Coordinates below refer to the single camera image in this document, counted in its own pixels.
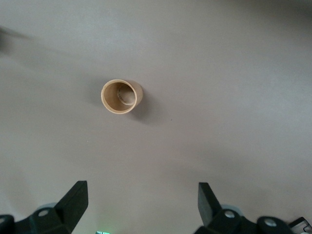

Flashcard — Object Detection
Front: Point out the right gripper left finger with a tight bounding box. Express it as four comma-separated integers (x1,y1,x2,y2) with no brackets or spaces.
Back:
16,180,89,234

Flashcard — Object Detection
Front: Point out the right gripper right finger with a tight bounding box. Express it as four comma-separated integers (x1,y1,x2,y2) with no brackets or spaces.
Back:
195,182,259,234

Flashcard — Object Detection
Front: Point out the bamboo cylinder cup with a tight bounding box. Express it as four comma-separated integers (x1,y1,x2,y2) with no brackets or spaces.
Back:
100,78,144,114

